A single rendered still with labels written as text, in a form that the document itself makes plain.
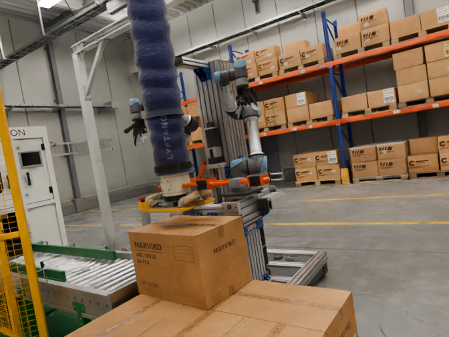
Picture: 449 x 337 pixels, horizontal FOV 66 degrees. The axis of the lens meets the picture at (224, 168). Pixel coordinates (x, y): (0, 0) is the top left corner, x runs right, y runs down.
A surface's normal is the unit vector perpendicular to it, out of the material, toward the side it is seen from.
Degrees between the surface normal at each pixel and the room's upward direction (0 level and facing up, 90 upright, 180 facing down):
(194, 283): 90
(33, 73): 90
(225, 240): 90
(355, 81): 90
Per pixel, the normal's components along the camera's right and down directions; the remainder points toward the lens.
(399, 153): -0.57, 0.12
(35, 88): 0.82, -0.10
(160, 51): 0.43, -0.19
